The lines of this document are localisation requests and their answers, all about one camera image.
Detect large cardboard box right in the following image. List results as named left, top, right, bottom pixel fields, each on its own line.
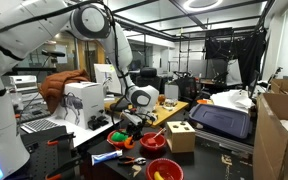
left=253, top=79, right=288, bottom=180

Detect white plastic spoon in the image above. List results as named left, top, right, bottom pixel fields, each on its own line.
left=153, top=128, right=166, bottom=139

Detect white computer monitor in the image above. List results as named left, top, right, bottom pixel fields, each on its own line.
left=94, top=64, right=121, bottom=94

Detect wooden shape sorter box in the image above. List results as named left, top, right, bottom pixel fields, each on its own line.
left=166, top=121, right=196, bottom=153

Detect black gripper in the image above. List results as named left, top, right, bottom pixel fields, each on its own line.
left=122, top=110, right=157, bottom=140

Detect red bowl with green toy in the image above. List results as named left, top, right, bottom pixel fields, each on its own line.
left=107, top=129, right=131, bottom=149

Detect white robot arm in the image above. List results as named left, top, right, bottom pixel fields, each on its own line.
left=0, top=0, right=158, bottom=180

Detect yellow wooden table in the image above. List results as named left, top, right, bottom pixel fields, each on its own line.
left=103, top=98, right=190, bottom=129

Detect orange handled pliers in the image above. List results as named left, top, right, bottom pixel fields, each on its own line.
left=118, top=156, right=146, bottom=165

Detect red bowl with orange block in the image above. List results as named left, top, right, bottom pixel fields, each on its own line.
left=140, top=132, right=166, bottom=151

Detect brown puffer jacket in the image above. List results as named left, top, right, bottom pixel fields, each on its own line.
left=39, top=69, right=90, bottom=113

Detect green plush toy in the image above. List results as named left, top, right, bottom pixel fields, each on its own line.
left=111, top=132, right=128, bottom=142

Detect blue plastic bin lid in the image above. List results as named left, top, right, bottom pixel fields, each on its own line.
left=189, top=104, right=251, bottom=139

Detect grey keyboard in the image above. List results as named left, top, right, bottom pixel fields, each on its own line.
left=21, top=119, right=58, bottom=133

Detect red bowl with banana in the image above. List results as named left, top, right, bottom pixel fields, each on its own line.
left=145, top=158, right=184, bottom=180

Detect black clamp orange trigger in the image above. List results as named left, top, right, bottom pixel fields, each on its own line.
left=47, top=132, right=76, bottom=146

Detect blue white toothpaste tube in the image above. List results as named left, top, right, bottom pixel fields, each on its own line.
left=91, top=150, right=123, bottom=165

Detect orange foam block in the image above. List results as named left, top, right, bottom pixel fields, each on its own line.
left=147, top=138, right=156, bottom=145

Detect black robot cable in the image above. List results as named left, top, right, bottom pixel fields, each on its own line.
left=0, top=0, right=132, bottom=116

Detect white robot dog box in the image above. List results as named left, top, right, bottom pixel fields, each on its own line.
left=55, top=82, right=104, bottom=129

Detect yellow toy banana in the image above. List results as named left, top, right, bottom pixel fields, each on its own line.
left=154, top=171, right=164, bottom=180

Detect black office chair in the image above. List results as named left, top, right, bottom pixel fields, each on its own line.
left=136, top=67, right=162, bottom=90

